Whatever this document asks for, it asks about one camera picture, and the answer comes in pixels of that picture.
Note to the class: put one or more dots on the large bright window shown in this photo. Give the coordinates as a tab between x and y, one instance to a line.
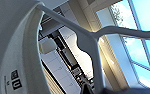
141	50

